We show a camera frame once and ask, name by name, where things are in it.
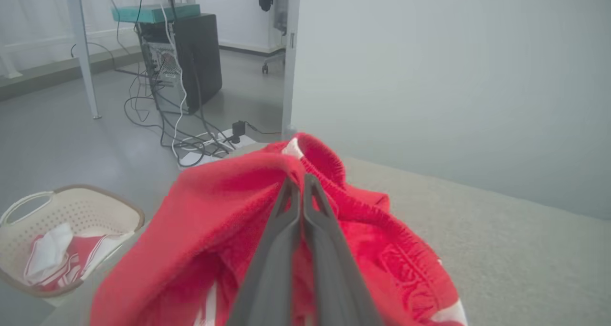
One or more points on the teal flat box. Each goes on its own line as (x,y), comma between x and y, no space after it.
(157,13)

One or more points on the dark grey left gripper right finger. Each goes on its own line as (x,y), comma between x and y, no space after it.
(334,278)

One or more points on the black computer tower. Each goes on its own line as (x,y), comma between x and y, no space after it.
(200,54)

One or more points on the black power adapter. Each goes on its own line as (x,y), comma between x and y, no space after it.
(238,127)

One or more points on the white metal table leg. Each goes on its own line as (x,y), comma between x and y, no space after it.
(79,35)

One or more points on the grey partition post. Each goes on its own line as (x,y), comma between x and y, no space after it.
(289,78)

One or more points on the pale grey partition panel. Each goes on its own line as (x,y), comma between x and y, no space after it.
(453,78)

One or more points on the red shorts with white stripes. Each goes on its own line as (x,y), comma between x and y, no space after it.
(215,211)

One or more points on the white crumpled cloth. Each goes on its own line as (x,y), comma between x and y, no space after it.
(50,249)

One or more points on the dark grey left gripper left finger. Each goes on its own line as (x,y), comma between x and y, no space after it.
(272,268)

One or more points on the wicker basket with clothes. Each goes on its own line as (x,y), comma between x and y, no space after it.
(86,206)

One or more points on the white power strip with adapter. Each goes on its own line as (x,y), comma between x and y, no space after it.
(238,140)

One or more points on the grey office chair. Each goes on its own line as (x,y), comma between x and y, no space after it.
(281,11)

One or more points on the red white striped garment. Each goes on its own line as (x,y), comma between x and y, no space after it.
(83,254)

